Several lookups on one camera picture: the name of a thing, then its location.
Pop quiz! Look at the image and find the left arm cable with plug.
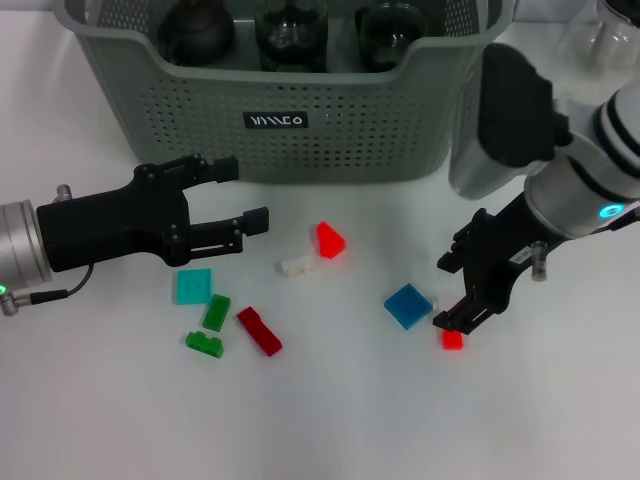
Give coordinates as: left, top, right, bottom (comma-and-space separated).
0, 264, 97, 317

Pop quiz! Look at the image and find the blue square plate brick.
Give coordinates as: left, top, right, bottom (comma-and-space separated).
383, 283, 433, 331

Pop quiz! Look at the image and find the grey-green plastic storage bin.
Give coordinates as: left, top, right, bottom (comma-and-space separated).
52, 0, 516, 185

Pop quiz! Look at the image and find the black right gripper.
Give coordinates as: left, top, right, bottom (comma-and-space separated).
431, 191, 551, 336

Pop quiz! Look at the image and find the small white brick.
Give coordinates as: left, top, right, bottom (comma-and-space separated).
277, 253, 317, 278

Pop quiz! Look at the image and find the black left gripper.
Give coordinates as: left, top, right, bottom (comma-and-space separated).
36, 152, 272, 275

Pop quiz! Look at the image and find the green notched brick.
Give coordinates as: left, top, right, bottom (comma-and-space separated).
184, 330, 225, 359

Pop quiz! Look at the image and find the black teapot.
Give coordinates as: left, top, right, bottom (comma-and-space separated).
158, 0, 237, 68

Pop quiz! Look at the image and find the green flat brick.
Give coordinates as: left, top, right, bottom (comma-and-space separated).
201, 293, 232, 332

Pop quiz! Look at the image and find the dark red long brick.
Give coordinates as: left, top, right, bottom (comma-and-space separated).
235, 307, 285, 358

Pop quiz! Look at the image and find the red wedge brick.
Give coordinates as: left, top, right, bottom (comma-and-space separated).
315, 221, 348, 260

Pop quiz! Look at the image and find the teal square plate brick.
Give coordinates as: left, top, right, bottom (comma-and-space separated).
174, 268, 214, 306

